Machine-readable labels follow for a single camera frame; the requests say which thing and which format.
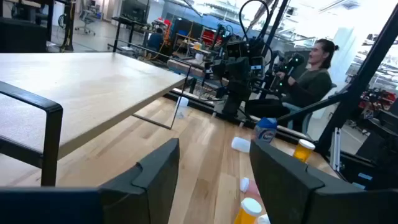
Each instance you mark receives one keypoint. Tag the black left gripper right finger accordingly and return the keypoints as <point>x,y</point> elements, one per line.
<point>289,193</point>

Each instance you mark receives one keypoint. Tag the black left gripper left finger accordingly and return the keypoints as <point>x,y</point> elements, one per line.
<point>149,186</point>

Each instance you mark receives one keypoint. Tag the pink pill bottle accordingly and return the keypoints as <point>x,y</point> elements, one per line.
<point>252,188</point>

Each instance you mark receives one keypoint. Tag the orange pill bottle white cap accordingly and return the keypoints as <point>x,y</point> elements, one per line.
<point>245,217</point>

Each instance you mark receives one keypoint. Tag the white jar blue lid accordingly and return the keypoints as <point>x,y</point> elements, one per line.
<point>264,133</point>

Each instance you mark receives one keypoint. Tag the white opaque pill bottle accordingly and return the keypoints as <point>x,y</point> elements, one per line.
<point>241,144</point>

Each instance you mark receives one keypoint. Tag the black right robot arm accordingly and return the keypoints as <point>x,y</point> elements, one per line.
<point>237,93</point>

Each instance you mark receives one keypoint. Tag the red tool cabinet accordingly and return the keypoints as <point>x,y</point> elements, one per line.
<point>210,35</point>

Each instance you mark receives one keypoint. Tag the light blue office chair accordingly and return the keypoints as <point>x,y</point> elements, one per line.
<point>295,109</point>

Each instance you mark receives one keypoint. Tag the person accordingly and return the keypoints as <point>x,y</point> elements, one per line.
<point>155,40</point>
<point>311,87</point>

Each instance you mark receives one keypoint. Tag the black office desk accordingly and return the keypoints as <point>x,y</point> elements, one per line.
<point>130,22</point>

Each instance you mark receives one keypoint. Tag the black computer monitor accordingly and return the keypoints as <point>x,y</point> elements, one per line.
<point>135,11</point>

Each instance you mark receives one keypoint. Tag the grey office chair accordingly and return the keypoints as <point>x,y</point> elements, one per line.
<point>87,15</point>

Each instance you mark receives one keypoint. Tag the black metal stand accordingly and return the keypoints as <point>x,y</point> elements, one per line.
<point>69,25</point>

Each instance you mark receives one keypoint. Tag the black cabinet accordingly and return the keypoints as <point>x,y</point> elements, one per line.
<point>21,35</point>

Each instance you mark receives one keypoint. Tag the silver bracket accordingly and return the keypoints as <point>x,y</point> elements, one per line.
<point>335,149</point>

